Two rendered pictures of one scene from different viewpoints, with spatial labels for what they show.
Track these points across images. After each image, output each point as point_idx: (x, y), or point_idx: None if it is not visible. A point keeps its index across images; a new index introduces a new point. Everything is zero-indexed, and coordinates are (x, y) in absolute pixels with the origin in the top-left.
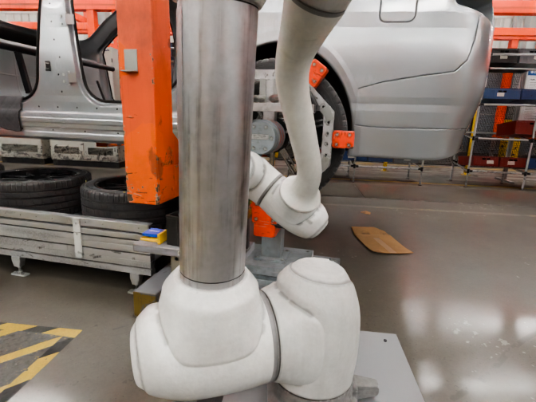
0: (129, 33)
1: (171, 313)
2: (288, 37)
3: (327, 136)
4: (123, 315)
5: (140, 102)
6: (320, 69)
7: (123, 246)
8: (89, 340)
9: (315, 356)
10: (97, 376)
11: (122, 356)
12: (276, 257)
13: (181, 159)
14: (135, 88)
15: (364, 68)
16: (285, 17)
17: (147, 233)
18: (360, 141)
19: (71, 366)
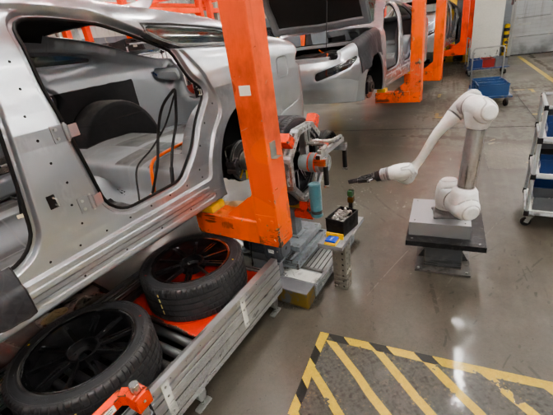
0: (270, 130)
1: (476, 195)
2: (451, 126)
3: None
4: (306, 314)
5: (280, 174)
6: (318, 118)
7: (268, 287)
8: (333, 325)
9: None
10: (367, 314)
11: (351, 308)
12: (301, 229)
13: (476, 161)
14: (276, 166)
15: (278, 104)
16: (453, 122)
17: (335, 240)
18: None
19: (358, 328)
